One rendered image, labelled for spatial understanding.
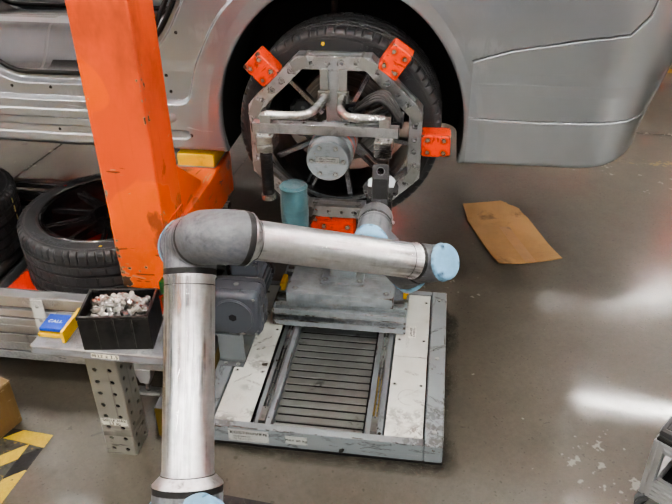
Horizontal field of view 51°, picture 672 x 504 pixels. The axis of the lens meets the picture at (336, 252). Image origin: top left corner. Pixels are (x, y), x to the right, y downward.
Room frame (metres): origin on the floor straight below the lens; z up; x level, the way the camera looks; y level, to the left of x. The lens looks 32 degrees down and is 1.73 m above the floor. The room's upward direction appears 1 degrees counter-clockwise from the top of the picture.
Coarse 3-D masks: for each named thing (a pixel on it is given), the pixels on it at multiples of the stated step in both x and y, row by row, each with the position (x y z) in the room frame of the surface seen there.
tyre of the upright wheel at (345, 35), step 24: (312, 24) 2.27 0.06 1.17; (336, 24) 2.22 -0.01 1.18; (360, 24) 2.23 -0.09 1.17; (384, 24) 2.31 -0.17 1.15; (288, 48) 2.18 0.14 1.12; (312, 48) 2.17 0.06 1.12; (336, 48) 2.16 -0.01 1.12; (360, 48) 2.14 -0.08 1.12; (384, 48) 2.14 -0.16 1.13; (408, 72) 2.12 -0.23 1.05; (432, 72) 2.26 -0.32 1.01; (432, 96) 2.12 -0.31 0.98; (432, 120) 2.11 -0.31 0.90; (408, 192) 2.12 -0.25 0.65
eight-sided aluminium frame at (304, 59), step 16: (288, 64) 2.10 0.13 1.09; (304, 64) 2.09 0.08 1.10; (320, 64) 2.08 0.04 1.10; (336, 64) 2.07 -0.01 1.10; (352, 64) 2.07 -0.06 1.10; (368, 64) 2.06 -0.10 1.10; (272, 80) 2.10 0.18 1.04; (288, 80) 2.10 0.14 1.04; (384, 80) 2.05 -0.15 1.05; (256, 96) 2.11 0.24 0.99; (272, 96) 2.10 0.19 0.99; (400, 96) 2.04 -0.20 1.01; (256, 112) 2.11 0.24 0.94; (416, 112) 2.03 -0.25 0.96; (416, 128) 2.04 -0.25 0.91; (416, 144) 2.04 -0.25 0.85; (256, 160) 2.11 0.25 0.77; (416, 160) 2.04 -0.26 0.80; (400, 176) 2.06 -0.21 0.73; (416, 176) 2.03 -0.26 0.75; (400, 192) 2.04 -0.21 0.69; (320, 208) 2.08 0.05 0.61; (336, 208) 2.07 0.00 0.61; (352, 208) 2.07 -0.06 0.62
